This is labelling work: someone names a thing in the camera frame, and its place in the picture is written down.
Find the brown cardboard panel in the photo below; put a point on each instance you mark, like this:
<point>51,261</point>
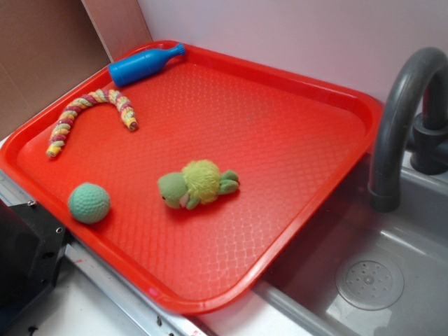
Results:
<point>48,47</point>

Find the grey curved faucet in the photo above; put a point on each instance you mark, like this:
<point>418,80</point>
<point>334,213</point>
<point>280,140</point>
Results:
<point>414,119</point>

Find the multicolour twisted rope toy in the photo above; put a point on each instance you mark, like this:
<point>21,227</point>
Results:
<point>69,114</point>

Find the red plastic tray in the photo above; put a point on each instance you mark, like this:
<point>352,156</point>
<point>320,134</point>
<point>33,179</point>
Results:
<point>290,138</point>

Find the round sink drain strainer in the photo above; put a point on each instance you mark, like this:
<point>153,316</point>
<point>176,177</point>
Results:
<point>369,284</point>

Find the grey plastic sink basin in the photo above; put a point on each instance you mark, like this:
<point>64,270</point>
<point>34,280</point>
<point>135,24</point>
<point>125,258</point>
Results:
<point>301,281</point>

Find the green textured ball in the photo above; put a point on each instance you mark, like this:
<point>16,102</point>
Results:
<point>89,203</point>

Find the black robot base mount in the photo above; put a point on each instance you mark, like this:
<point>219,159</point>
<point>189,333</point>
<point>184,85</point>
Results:
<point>32,245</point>

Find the green plush turtle toy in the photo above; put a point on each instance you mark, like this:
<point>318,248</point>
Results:
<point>199,182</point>

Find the blue plastic bottle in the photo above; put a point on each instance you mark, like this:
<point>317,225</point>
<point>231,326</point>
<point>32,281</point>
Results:
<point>143,64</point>

